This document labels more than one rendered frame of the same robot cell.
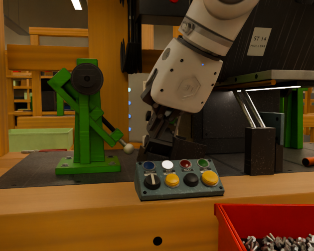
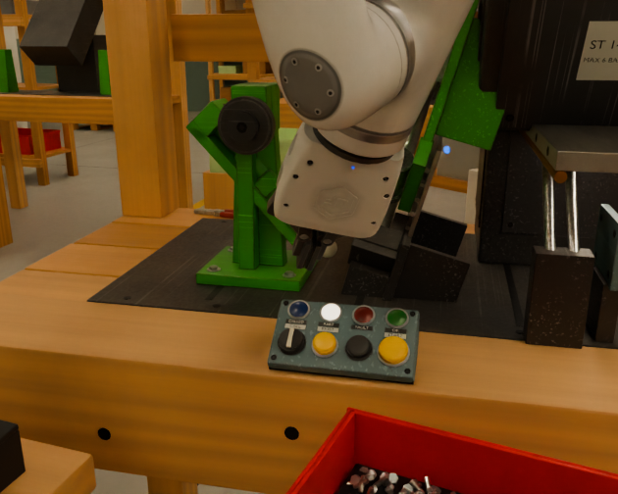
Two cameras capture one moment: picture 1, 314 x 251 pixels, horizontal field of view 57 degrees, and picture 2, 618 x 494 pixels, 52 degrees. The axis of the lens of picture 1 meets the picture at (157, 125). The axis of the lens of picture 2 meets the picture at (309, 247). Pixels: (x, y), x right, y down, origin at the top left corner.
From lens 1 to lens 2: 30 cm
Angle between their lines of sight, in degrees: 27
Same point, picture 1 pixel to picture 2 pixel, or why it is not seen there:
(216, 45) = (359, 145)
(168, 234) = (308, 426)
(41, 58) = (227, 39)
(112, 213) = (222, 379)
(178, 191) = (328, 365)
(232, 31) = (387, 121)
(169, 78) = (294, 189)
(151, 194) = (283, 362)
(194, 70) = (337, 176)
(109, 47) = not seen: hidden behind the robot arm
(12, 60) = (180, 45)
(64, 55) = not seen: hidden behind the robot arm
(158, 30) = not seen: outside the picture
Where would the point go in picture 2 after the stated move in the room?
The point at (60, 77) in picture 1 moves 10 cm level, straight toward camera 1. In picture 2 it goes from (205, 120) to (184, 129)
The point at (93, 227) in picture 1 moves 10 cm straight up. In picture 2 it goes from (195, 394) to (190, 308)
